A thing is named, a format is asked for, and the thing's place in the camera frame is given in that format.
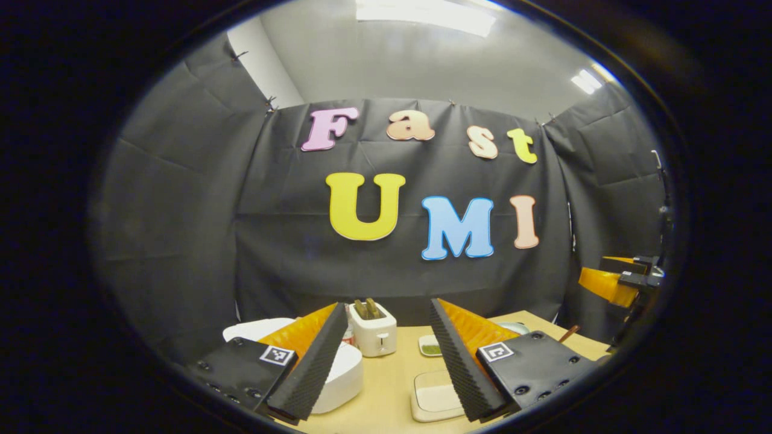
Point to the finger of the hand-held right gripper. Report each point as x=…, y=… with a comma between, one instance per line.
x=603, y=286
x=627, y=263

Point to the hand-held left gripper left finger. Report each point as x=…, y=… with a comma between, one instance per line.
x=316, y=355

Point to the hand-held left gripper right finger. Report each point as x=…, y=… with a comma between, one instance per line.
x=458, y=361

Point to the white rice cooker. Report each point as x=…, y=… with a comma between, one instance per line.
x=347, y=377

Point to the brown wooden spoon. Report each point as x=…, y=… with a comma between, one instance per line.
x=569, y=333

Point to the white divided dish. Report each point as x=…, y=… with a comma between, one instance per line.
x=429, y=348

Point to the clear plastic water bottle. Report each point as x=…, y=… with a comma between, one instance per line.
x=348, y=335

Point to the cream square dish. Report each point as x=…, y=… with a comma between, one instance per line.
x=434, y=398

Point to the white toaster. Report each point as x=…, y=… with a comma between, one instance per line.
x=374, y=337

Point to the brown toast slice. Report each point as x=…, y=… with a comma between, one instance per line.
x=360, y=308
x=372, y=307

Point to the pale green plate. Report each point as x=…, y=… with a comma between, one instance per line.
x=517, y=327

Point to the small ceiling light panel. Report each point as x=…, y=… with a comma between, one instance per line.
x=588, y=79

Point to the large ceiling light panel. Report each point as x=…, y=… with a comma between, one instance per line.
x=425, y=17

